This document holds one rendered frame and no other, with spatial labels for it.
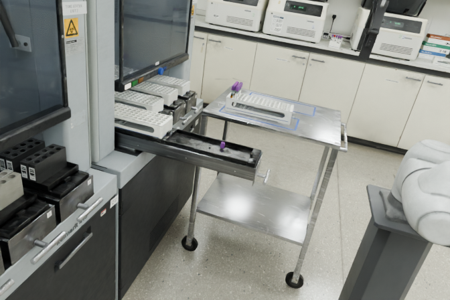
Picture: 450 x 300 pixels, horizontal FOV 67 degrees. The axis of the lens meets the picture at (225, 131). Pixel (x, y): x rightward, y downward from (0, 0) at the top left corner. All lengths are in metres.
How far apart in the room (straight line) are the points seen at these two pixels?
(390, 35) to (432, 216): 2.52
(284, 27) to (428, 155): 2.38
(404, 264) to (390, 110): 2.31
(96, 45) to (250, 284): 1.33
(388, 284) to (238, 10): 2.67
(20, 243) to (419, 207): 0.98
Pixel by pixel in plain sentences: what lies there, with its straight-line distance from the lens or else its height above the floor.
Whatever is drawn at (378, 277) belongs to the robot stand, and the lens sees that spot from 1.45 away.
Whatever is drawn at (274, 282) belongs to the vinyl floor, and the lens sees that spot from 1.89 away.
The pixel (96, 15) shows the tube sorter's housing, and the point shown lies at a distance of 1.06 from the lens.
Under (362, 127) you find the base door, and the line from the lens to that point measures 3.58.
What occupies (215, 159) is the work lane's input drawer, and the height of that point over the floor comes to 0.80.
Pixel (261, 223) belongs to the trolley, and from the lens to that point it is 1.75.
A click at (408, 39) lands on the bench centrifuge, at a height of 1.08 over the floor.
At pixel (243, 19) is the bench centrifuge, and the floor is 1.00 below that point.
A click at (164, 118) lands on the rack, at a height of 0.86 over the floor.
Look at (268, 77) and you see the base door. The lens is 3.45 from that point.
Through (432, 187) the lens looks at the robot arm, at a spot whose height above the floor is 0.93.
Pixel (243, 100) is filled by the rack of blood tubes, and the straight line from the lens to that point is 1.50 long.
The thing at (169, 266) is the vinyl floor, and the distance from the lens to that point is 1.86.
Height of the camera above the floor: 1.37
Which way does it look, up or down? 25 degrees down
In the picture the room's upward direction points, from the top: 9 degrees clockwise
